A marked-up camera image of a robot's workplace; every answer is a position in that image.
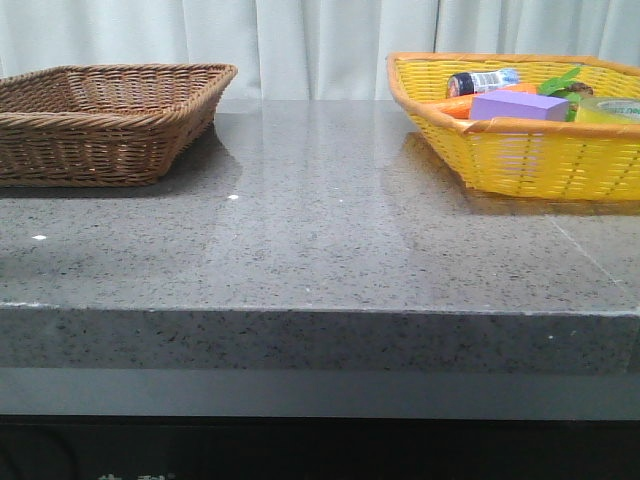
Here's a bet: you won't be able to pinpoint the green toy leaves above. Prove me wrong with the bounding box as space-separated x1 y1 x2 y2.
537 67 582 101

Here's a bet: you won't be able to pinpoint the yellow clear tape roll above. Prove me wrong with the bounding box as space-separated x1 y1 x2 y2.
575 97 639 124

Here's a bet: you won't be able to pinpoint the brown wicker basket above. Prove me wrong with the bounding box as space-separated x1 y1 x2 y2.
1 63 238 187

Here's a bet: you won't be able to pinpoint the white curtain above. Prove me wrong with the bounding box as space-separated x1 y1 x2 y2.
1 1 639 100

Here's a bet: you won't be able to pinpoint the orange toy carrot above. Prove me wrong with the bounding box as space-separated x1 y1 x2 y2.
426 83 538 120

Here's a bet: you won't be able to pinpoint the purple foam block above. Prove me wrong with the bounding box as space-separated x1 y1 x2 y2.
469 90 569 121

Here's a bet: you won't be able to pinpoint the yellow woven basket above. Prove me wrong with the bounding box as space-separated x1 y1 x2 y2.
387 52 639 201

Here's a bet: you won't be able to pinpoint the small dark-capped bottle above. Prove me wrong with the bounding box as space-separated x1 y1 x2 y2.
446 68 520 98

